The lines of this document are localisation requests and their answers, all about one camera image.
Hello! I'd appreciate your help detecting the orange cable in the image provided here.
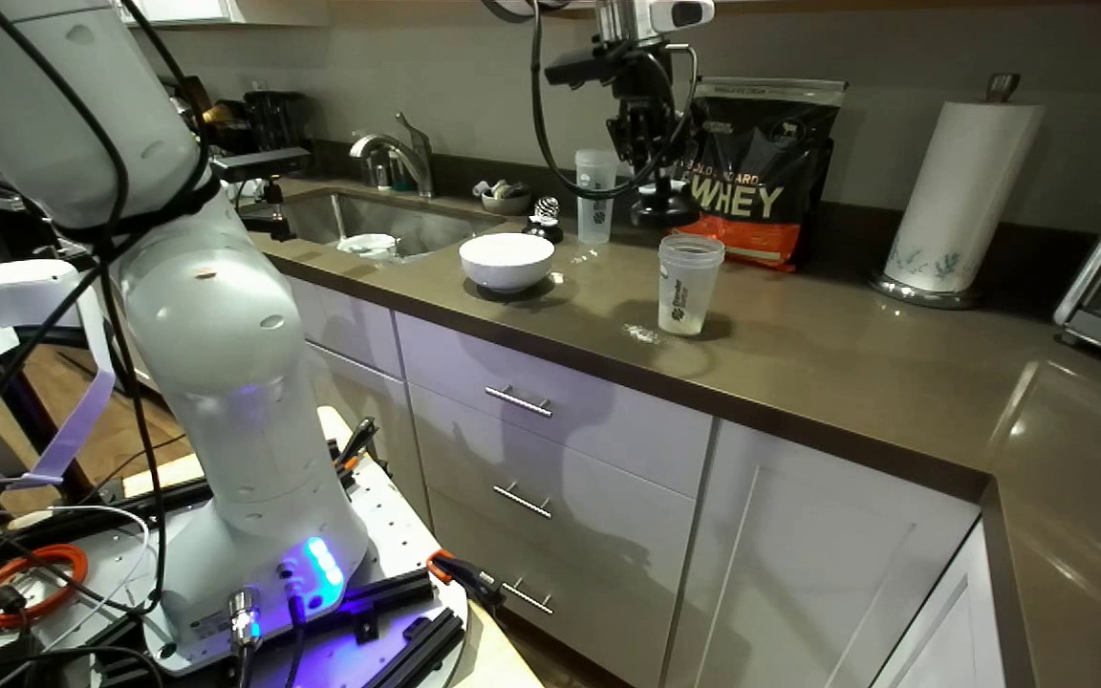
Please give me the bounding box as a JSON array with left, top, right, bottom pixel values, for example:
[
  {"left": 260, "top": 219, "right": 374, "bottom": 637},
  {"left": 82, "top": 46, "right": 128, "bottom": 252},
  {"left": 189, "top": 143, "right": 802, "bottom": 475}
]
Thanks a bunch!
[{"left": 0, "top": 540, "right": 91, "bottom": 637}]

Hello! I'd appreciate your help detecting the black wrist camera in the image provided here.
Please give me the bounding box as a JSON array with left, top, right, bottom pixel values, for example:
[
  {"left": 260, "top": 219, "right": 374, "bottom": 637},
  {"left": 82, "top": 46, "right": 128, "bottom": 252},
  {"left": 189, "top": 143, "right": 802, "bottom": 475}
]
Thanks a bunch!
[{"left": 539, "top": 43, "right": 637, "bottom": 90}]

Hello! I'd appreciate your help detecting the white paper towel roll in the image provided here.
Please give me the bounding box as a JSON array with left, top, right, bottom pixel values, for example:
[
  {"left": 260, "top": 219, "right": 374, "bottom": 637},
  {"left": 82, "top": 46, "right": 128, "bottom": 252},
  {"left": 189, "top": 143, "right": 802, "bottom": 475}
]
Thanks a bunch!
[{"left": 883, "top": 101, "right": 1047, "bottom": 297}]

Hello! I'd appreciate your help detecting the chrome sink faucet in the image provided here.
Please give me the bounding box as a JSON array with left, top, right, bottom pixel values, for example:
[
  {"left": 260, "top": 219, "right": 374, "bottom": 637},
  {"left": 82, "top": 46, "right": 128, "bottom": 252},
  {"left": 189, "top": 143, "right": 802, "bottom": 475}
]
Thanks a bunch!
[{"left": 346, "top": 110, "right": 435, "bottom": 204}]

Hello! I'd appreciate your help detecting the white cup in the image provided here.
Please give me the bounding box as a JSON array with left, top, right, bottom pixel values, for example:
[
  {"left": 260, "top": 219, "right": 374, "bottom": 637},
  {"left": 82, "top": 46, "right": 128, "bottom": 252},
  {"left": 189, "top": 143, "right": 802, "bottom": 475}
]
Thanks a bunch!
[{"left": 338, "top": 231, "right": 407, "bottom": 264}]

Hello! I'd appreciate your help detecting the red handled tool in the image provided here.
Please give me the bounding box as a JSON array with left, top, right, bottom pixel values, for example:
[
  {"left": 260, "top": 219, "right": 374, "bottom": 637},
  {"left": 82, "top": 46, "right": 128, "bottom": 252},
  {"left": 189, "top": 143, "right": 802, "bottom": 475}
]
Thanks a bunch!
[
  {"left": 430, "top": 548, "right": 506, "bottom": 612},
  {"left": 333, "top": 415, "right": 384, "bottom": 480}
]

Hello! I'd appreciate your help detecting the short clear shaker bottle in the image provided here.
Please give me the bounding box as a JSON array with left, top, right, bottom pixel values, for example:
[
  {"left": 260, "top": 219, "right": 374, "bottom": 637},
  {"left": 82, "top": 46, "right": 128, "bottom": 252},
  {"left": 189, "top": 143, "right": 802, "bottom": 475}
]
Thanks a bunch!
[{"left": 654, "top": 231, "right": 731, "bottom": 341}]

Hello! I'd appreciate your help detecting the black countertop appliance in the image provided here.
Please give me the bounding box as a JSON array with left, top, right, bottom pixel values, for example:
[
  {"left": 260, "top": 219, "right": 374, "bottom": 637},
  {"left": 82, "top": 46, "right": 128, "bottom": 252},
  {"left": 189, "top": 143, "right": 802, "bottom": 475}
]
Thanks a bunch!
[{"left": 242, "top": 87, "right": 314, "bottom": 152}]

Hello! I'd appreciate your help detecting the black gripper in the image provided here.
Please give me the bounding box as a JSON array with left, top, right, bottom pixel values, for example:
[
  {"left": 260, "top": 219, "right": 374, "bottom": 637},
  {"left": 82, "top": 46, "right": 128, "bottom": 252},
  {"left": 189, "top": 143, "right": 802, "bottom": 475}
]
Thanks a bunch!
[{"left": 604, "top": 37, "right": 702, "bottom": 223}]

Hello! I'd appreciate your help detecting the white curved strap frame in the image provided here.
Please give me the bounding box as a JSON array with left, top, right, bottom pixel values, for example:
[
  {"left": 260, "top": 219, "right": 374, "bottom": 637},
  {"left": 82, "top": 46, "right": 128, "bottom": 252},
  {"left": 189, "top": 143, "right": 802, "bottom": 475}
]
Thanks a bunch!
[{"left": 0, "top": 260, "right": 120, "bottom": 489}]

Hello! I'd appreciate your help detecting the black clamp bar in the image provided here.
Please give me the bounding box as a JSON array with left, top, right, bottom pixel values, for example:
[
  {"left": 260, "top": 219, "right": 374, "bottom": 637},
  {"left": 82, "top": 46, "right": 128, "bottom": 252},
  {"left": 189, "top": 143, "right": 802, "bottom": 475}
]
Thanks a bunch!
[
  {"left": 318, "top": 566, "right": 435, "bottom": 628},
  {"left": 362, "top": 608, "right": 467, "bottom": 688}
]

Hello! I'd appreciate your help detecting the white base cabinet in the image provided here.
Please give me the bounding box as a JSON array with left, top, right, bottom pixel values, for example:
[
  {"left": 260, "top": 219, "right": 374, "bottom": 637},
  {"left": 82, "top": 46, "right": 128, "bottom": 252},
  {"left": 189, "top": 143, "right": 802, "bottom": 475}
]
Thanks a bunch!
[{"left": 288, "top": 270, "right": 1006, "bottom": 688}]

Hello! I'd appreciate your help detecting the small black white cap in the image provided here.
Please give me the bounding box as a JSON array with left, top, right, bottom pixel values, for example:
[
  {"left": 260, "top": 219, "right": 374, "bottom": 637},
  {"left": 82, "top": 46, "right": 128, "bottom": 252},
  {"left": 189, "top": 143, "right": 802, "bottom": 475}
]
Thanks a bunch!
[{"left": 523, "top": 191, "right": 565, "bottom": 243}]

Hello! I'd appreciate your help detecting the perforated robot base table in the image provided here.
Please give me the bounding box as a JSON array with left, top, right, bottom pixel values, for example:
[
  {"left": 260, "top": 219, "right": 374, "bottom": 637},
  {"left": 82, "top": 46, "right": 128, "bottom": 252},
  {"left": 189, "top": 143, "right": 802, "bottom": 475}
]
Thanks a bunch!
[{"left": 0, "top": 405, "right": 546, "bottom": 688}]

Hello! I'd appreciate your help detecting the metal paper towel holder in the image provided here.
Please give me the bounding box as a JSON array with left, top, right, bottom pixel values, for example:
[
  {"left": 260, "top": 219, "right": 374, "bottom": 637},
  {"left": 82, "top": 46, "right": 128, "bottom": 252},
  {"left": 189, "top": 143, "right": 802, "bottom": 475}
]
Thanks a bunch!
[{"left": 875, "top": 70, "right": 1024, "bottom": 311}]

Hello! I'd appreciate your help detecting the metal drawer handle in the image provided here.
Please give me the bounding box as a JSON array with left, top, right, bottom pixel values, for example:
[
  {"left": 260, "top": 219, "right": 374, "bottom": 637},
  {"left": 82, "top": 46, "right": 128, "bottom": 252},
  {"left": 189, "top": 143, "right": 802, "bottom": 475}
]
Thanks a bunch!
[
  {"left": 482, "top": 378, "right": 558, "bottom": 423},
  {"left": 499, "top": 572, "right": 558, "bottom": 623},
  {"left": 491, "top": 475, "right": 558, "bottom": 525}
]

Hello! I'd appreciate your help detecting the steel kitchen sink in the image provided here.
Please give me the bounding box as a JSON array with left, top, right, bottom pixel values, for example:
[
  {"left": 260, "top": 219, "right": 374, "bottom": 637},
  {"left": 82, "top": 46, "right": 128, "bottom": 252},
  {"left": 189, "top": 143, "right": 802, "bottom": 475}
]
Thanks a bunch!
[{"left": 279, "top": 186, "right": 499, "bottom": 264}]

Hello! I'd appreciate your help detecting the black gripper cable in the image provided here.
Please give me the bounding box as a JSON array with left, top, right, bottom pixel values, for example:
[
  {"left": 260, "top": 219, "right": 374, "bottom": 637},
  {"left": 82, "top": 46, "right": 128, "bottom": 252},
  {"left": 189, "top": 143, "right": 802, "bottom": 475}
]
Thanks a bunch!
[{"left": 482, "top": 0, "right": 612, "bottom": 200}]

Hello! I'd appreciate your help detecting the small metal sink accessory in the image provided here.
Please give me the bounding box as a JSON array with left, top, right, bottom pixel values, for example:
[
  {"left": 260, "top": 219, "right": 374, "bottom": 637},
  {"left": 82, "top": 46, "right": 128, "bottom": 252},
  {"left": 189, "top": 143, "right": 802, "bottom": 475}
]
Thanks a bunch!
[{"left": 472, "top": 175, "right": 536, "bottom": 214}]

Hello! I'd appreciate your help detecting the black whey protein bag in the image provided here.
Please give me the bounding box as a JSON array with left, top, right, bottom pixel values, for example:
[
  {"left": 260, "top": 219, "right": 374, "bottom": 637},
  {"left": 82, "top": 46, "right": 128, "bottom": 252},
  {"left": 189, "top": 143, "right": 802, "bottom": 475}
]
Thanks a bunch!
[{"left": 671, "top": 71, "right": 852, "bottom": 274}]

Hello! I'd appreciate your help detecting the white bowl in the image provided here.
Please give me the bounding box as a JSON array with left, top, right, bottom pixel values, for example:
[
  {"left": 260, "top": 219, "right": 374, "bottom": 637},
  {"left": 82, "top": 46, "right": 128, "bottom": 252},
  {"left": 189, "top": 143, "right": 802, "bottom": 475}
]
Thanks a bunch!
[{"left": 455, "top": 231, "right": 558, "bottom": 297}]

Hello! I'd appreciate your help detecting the tall clear shaker bottle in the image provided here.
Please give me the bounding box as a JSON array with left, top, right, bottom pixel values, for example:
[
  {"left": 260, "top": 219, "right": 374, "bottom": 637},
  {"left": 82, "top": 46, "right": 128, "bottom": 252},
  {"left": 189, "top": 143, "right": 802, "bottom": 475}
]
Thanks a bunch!
[{"left": 575, "top": 144, "right": 622, "bottom": 252}]

